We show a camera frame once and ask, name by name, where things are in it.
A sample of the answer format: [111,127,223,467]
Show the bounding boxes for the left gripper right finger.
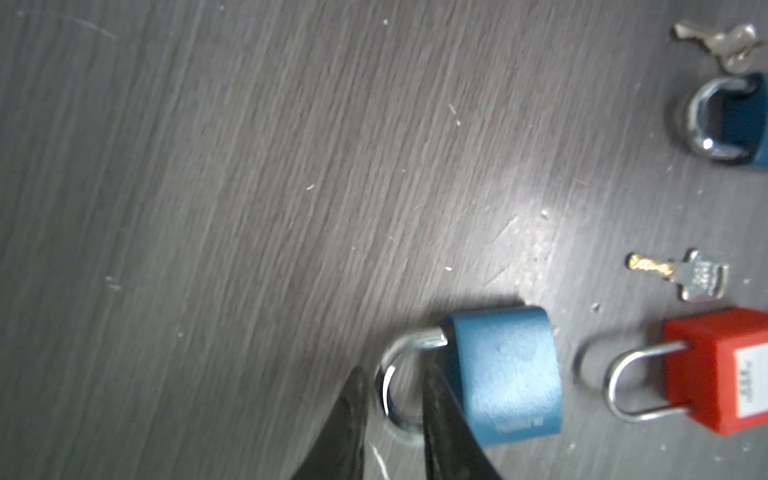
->
[422,365,501,480]

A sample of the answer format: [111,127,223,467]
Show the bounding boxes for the blue padlock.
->
[375,306,563,447]
[684,72,767,170]

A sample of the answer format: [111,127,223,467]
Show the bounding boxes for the silver key of blue padlock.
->
[672,21,767,75]

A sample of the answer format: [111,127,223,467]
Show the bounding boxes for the silver key with brass tip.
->
[626,248,729,303]

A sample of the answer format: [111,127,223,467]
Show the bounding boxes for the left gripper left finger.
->
[292,366,369,480]

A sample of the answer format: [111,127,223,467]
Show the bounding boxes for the red padlock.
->
[603,308,767,436]

